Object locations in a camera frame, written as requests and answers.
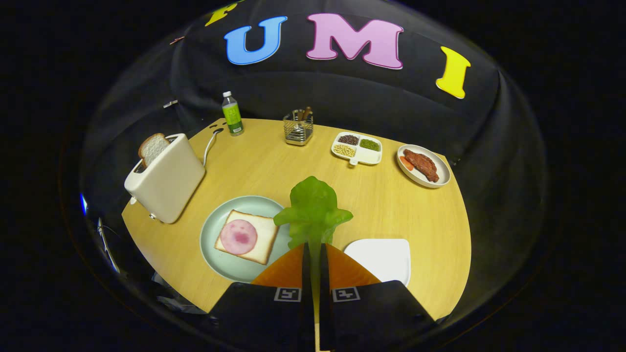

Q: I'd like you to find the bread slice under ham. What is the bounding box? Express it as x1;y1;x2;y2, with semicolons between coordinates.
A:
214;210;279;265

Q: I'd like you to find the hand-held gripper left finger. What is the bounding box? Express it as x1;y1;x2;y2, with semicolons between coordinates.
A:
208;242;313;352

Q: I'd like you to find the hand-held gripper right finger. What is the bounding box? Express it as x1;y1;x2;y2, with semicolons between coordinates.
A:
320;243;438;352

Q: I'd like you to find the white toaster cable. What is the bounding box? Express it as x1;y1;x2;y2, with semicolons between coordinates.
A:
203;128;224;167

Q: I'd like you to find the plain bread slice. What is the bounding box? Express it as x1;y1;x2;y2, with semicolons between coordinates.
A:
138;133;171;169

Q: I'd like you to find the white toaster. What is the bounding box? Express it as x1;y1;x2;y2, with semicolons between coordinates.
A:
124;133;206;224

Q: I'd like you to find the green label plastic bottle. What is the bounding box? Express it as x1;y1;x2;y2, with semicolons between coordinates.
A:
222;91;245;136

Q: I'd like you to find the black backdrop cloth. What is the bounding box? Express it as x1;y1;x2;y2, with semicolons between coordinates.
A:
78;0;548;313

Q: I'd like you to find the wire mesh utensil holder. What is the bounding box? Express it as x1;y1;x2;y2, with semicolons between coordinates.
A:
283;109;314;146

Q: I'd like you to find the white divided dish with beans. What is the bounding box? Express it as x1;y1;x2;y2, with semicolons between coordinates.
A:
331;131;383;167

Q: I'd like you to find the green lettuce leaf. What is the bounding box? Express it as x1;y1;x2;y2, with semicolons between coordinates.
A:
273;176;354;323

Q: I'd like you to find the brown meat piece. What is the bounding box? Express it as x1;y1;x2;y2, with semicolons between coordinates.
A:
403;149;440;183

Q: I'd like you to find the pink ham slice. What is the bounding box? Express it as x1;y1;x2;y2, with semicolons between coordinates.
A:
220;219;258;255

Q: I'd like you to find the pale green round plate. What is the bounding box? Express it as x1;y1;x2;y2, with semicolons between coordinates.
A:
200;196;294;283

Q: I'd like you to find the white square plate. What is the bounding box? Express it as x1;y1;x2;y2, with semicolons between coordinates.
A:
344;239;411;286

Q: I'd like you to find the round white plate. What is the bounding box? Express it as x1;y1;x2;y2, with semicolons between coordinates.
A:
397;144;451;189

